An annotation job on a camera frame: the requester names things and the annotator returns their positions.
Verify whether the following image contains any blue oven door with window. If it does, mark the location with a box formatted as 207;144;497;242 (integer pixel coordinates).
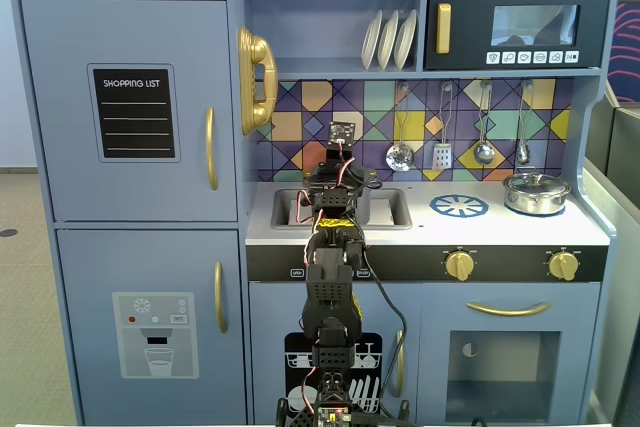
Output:
418;281;601;423

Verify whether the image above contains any white toy plate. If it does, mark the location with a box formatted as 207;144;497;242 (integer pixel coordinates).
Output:
377;9;400;72
393;8;419;71
360;10;384;72

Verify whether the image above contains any steel ladle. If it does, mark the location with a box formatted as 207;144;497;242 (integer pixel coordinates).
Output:
472;80;496;166

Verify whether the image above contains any blue fridge door with board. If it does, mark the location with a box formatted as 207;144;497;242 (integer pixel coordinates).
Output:
20;0;239;223

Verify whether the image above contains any gray toy sink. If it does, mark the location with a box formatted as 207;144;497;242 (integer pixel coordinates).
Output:
269;187;414;232

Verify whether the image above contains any gold curved fridge handle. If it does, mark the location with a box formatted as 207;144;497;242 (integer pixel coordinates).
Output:
204;106;220;192
213;260;229;334

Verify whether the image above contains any black control panel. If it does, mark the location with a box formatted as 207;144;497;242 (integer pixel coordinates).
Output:
245;245;610;284

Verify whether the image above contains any robot controller board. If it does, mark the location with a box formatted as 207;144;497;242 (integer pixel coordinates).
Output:
318;405;352;427

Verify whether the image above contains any gold dishwasher handle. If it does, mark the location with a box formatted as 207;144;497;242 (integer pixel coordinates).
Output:
393;329;406;398

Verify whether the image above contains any shiny steel pot lid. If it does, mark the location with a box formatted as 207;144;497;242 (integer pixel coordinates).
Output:
503;171;571;196

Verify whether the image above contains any black microwave door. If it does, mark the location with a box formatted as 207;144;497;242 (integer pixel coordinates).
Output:
423;0;612;72

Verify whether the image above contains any gold oven handle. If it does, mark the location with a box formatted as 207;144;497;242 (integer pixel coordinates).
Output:
465;300;553;317

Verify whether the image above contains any steel skimmer spoon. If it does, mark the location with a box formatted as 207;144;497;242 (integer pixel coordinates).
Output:
384;82;416;172

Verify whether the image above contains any gold stove knob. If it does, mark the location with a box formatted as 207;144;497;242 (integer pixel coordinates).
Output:
547;249;581;282
444;249;476;282

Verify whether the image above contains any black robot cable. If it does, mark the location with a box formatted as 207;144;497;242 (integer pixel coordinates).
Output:
357;239;409;421

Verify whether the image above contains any steel slotted spatula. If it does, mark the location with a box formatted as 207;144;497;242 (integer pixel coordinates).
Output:
431;81;456;171

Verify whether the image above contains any black shopping list board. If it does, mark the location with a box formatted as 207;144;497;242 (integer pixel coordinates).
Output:
87;63;182;164

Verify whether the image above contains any small steel spoon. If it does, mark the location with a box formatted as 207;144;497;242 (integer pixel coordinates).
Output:
515;80;535;166

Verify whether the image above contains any blue freezer door with dispenser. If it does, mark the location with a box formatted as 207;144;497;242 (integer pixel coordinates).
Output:
55;228;249;426

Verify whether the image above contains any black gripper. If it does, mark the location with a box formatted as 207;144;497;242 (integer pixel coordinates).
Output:
315;146;360;193

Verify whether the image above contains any gold toy telephone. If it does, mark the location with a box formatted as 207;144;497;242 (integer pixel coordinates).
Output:
237;25;279;136

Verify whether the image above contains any small wrist camera board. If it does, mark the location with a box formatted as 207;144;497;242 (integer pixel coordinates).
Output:
327;121;359;147

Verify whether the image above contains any blue burner print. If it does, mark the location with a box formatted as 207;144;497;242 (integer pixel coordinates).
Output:
429;193;490;221

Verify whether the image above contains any gold microwave handle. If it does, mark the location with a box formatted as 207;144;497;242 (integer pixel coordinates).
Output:
436;2;452;55

